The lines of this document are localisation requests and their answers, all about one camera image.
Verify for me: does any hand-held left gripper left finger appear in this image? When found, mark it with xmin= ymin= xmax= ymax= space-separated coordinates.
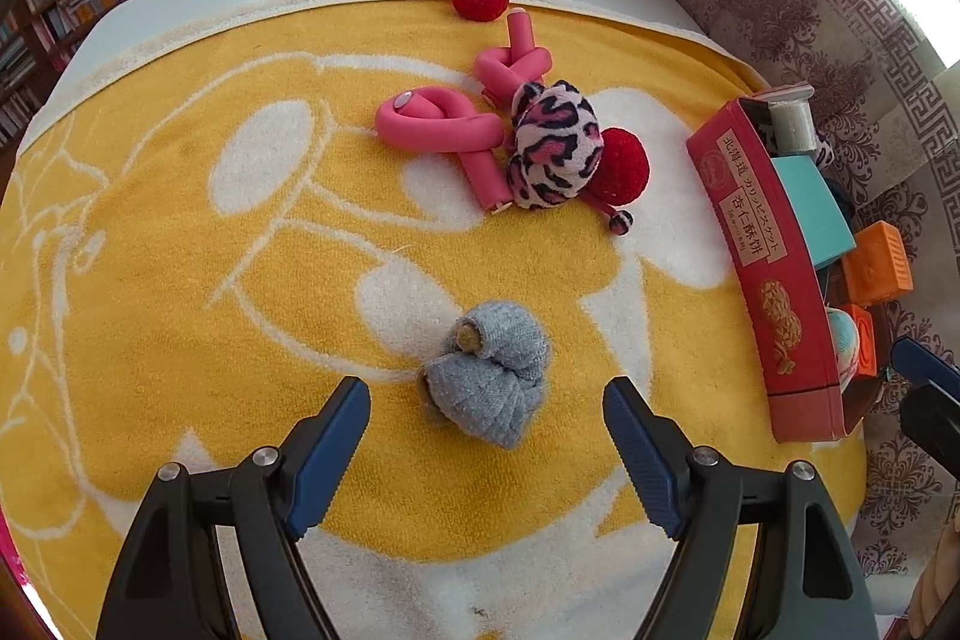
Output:
xmin=94 ymin=376 xmax=372 ymax=640

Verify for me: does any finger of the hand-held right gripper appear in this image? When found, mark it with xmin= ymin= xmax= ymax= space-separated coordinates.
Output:
xmin=890 ymin=336 xmax=960 ymax=483

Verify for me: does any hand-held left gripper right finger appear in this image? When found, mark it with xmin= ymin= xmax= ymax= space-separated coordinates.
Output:
xmin=602 ymin=376 xmax=878 ymax=640

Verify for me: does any cream and blue sock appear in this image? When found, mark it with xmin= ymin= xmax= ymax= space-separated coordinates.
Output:
xmin=823 ymin=304 xmax=860 ymax=393

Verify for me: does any orange plastic block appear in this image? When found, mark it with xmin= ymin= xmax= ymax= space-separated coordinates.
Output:
xmin=840 ymin=220 xmax=916 ymax=309

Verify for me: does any red cardboard box container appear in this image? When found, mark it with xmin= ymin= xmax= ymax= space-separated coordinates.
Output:
xmin=686 ymin=85 xmax=890 ymax=444

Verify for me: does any grey sock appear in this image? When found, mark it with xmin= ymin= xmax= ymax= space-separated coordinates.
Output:
xmin=416 ymin=301 xmax=552 ymax=450

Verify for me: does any large teal box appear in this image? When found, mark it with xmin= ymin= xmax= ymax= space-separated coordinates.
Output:
xmin=771 ymin=155 xmax=857 ymax=270

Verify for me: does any clear plastic packet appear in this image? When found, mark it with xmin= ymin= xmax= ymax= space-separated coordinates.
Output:
xmin=765 ymin=89 xmax=817 ymax=155

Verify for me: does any pink foam hair curler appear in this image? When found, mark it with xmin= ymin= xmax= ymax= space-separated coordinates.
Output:
xmin=474 ymin=10 xmax=554 ymax=105
xmin=375 ymin=85 xmax=505 ymax=212

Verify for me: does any person's right forearm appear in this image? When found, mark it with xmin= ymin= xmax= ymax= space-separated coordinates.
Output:
xmin=911 ymin=557 xmax=960 ymax=640

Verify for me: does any small orange box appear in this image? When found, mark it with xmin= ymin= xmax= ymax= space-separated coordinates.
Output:
xmin=844 ymin=304 xmax=878 ymax=378

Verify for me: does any yellow and white towel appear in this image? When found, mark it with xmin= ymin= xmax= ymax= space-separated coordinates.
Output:
xmin=0 ymin=0 xmax=871 ymax=640

